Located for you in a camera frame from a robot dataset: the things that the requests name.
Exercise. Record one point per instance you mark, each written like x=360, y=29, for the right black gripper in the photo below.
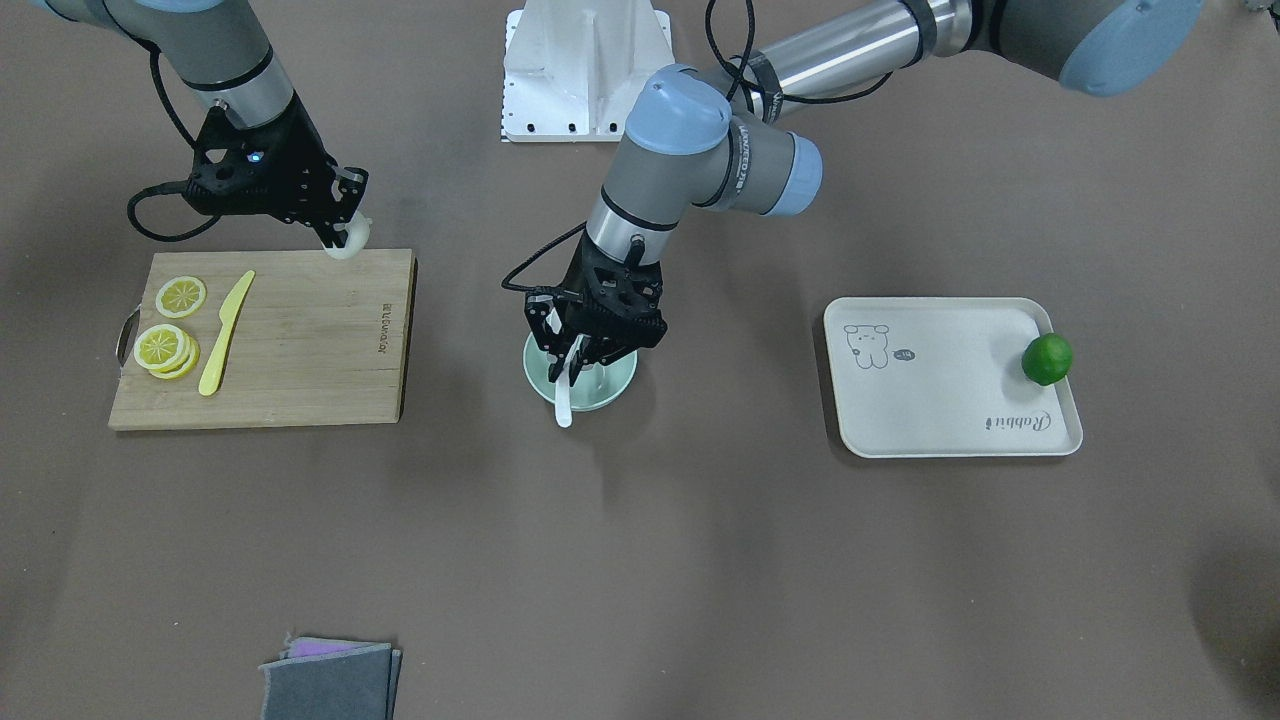
x=297, y=158

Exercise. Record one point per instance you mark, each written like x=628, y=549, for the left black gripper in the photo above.
x=546, y=322

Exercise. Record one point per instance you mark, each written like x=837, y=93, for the white ceramic spoon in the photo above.
x=562, y=398

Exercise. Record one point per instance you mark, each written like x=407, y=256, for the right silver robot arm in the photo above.
x=217, y=48

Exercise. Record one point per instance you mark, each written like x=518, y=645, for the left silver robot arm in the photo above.
x=710, y=138

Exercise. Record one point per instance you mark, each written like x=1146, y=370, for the light green ceramic bowl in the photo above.
x=598, y=385

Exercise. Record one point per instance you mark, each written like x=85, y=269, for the single lemon slice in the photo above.
x=181, y=296

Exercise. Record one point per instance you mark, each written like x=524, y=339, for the bamboo cutting board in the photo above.
x=319, y=341

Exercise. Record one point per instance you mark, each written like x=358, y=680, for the stacked lemon slices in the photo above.
x=166, y=351

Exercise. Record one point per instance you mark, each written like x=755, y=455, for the yellow plastic knife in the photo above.
x=228, y=314

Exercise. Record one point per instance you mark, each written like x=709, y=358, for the cream rabbit tray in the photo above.
x=941, y=377

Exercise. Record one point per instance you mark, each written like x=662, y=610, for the grey folded cloth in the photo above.
x=322, y=678

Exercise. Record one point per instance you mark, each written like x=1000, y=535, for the green lime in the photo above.
x=1047, y=360

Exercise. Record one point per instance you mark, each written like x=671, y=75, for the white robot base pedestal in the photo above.
x=573, y=69

